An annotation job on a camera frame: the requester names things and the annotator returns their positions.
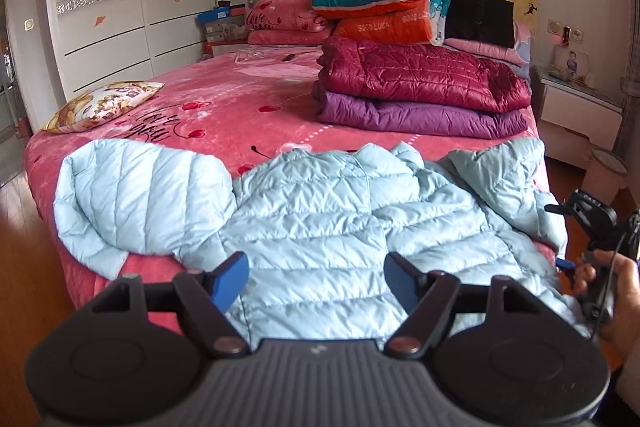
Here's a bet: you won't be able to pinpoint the light blue down jacket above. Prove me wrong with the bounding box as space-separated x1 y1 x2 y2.
53 138 585 345

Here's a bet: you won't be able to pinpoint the person's right hand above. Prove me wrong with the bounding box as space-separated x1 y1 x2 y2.
593 249 639 363

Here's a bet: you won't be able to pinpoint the white bedside table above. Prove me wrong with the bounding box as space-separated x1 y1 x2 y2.
529 66 623 170

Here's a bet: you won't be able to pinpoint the framed photo on nightstand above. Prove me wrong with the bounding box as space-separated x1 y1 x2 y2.
551 46 589 83

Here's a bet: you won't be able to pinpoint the folded purple down jacket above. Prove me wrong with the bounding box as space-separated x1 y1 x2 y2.
312 81 528 140

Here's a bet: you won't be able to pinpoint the pink floral bed blanket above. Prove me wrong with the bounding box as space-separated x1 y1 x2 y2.
22 43 559 333

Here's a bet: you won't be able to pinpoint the floral cushion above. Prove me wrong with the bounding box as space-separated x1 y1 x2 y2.
42 81 164 134

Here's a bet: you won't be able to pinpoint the folded crimson down jacket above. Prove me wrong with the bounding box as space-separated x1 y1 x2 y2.
318 37 530 114

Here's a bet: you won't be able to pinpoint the black folded garment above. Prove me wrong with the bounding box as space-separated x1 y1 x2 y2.
445 0 515 48

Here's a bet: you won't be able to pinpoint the blue storage boxes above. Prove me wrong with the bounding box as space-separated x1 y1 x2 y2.
196 1 248 58

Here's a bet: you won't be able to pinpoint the pink folded pillows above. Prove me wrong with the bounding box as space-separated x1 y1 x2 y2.
245 0 334 46

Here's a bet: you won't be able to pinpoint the teal orange folded quilt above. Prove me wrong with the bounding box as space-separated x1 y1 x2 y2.
311 0 451 46

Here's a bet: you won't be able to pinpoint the wall socket with charger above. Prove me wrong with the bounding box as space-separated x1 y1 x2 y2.
547 18 584 46

